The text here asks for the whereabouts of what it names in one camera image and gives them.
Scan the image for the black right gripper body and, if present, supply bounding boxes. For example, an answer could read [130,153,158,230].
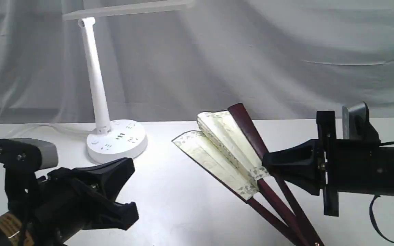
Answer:
[316,111,394,217]

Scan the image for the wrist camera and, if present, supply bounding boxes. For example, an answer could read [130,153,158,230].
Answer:
[0,138,59,173]
[342,101,381,143]

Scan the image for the grey backdrop curtain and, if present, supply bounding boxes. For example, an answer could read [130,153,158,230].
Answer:
[0,0,394,124]

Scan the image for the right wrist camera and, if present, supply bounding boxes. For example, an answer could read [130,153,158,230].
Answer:
[342,101,381,143]

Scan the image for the white desk lamp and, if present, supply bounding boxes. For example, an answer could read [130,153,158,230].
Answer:
[62,0,194,163]

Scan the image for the white power cord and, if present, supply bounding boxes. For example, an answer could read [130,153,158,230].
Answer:
[0,124,93,151]

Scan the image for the folding paper fan maroon ribs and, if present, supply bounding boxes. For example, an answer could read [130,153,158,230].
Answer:
[172,103,324,246]

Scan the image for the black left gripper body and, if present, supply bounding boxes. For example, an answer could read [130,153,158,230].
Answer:
[29,171,98,240]

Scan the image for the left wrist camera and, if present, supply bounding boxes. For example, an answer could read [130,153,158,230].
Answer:
[0,138,59,173]

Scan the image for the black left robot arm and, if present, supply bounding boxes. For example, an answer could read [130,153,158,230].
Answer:
[0,158,139,246]

